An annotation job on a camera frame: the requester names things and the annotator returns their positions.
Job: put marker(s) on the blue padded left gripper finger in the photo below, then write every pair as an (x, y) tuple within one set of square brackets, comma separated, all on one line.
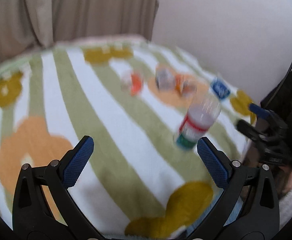
[(259, 111)]

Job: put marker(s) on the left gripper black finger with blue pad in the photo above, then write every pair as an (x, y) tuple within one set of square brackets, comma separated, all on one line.
[(259, 216), (42, 206)]

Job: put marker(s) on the blue labelled cup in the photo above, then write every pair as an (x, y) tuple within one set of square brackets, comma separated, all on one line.
[(220, 89)]

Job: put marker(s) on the clear cup orange cartoon label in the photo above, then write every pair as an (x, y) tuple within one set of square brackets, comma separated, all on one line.
[(185, 87)]

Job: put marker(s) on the clear cup grey label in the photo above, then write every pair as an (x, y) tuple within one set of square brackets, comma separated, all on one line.
[(164, 79)]

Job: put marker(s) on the person's hand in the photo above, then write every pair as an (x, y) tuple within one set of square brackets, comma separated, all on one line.
[(283, 180)]

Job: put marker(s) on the striped floral blanket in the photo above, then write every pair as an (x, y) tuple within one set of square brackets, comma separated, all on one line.
[(137, 181)]

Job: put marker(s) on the pink mattress sheet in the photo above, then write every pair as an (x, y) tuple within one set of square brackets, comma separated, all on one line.
[(97, 40)]

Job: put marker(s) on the beige curtain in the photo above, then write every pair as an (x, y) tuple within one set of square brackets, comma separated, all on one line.
[(28, 25)]

